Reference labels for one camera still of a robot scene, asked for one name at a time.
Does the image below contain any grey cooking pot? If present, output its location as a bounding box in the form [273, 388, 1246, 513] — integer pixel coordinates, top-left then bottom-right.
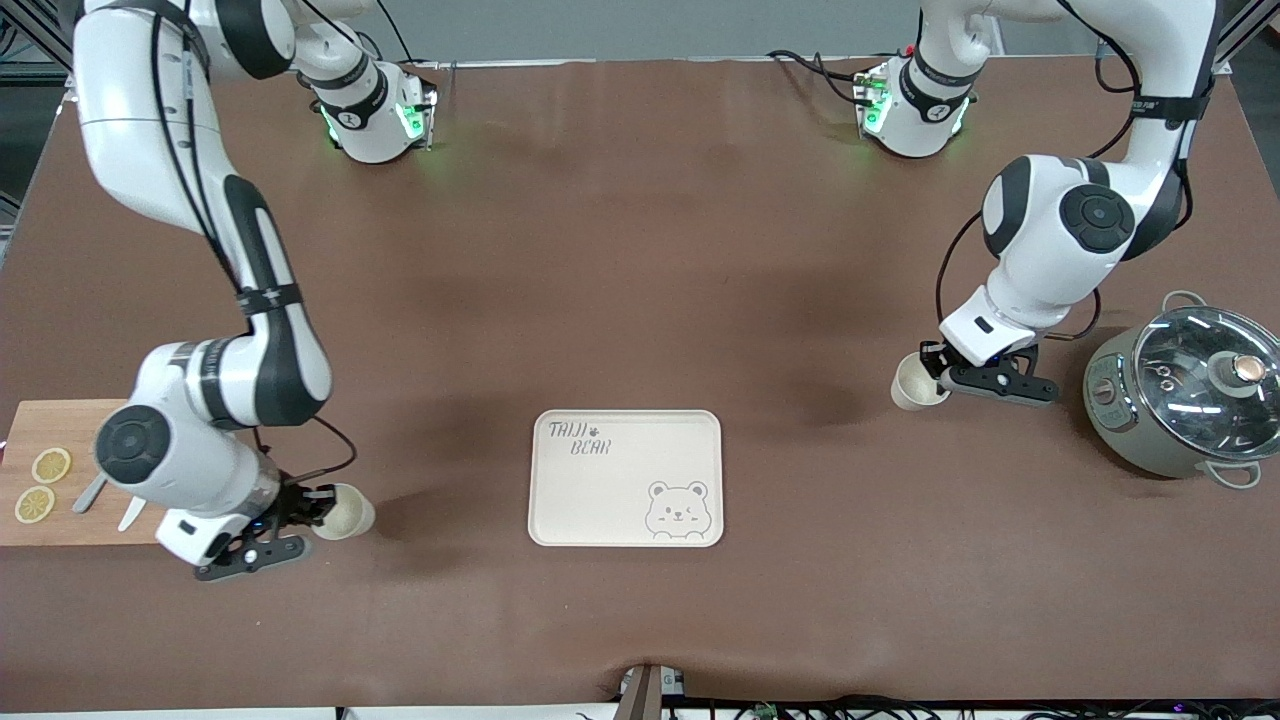
[1083, 290, 1280, 490]

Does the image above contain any wooden cutting board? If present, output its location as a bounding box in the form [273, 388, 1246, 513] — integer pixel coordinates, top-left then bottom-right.
[0, 399, 166, 547]

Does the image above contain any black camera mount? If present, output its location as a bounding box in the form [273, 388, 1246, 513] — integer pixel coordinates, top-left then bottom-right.
[193, 520, 309, 583]
[944, 345, 1062, 408]

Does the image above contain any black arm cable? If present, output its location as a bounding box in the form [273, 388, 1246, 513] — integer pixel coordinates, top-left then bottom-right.
[934, 0, 1217, 346]
[148, 0, 359, 491]

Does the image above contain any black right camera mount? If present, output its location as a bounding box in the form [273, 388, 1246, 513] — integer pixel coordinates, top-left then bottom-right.
[193, 520, 309, 583]

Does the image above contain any beige bear print tray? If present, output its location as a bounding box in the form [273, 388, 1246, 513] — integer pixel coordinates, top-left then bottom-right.
[527, 409, 725, 548]

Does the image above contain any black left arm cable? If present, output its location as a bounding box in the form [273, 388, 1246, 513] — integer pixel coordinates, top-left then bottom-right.
[934, 0, 1217, 346]

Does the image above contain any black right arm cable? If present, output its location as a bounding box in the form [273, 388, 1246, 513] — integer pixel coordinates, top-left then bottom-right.
[148, 0, 359, 491]

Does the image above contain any glass pot lid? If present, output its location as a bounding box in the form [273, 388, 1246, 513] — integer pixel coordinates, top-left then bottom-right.
[1133, 304, 1280, 448]

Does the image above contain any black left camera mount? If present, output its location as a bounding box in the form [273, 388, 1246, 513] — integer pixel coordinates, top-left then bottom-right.
[944, 345, 1062, 408]

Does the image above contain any brown table mat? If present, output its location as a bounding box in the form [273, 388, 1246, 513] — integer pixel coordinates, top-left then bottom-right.
[0, 55, 1280, 713]

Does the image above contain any white IKEA cup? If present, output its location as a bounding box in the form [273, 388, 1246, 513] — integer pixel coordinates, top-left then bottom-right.
[890, 351, 952, 413]
[311, 483, 377, 542]

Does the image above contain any black base cable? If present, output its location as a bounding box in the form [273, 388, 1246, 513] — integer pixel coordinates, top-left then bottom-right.
[765, 48, 873, 107]

